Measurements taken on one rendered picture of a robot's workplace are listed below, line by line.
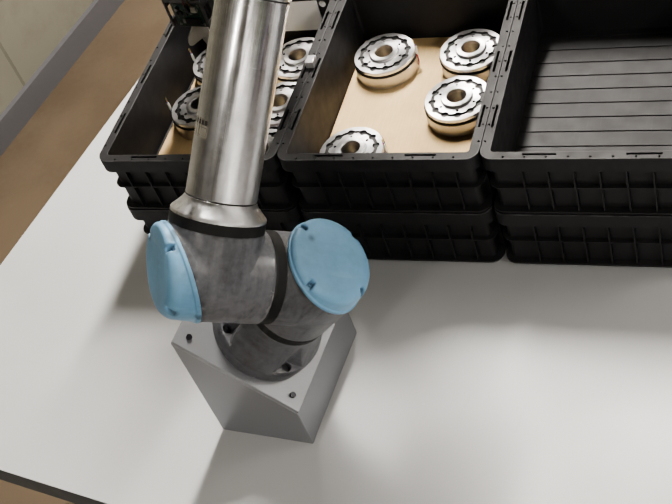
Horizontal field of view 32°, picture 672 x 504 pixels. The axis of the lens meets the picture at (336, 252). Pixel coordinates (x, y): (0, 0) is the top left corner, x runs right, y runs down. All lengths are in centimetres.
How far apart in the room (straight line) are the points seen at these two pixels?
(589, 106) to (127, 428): 83
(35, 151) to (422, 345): 206
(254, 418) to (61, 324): 46
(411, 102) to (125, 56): 198
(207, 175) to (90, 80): 238
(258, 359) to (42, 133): 216
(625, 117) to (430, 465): 58
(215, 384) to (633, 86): 75
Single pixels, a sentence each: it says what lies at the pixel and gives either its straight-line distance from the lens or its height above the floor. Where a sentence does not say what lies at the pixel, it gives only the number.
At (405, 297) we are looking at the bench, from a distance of 176.
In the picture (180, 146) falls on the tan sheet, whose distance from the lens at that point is 195.
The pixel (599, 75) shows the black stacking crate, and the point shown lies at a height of 83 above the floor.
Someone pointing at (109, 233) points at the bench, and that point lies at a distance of 207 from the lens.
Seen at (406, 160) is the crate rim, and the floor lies 93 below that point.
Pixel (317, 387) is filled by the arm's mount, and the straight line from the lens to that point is 163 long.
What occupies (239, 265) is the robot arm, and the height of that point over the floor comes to 107.
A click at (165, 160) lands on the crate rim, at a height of 93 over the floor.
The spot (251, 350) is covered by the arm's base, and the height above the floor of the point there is 88.
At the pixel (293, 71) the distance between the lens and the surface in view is 195.
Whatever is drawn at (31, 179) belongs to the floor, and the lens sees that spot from 347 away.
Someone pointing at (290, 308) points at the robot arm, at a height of 99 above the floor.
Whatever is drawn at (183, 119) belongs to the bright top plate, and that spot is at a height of 86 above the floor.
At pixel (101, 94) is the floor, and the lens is 363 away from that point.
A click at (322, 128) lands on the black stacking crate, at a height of 86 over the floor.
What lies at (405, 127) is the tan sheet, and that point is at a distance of 182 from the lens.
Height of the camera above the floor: 202
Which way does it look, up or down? 45 degrees down
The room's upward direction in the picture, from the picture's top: 22 degrees counter-clockwise
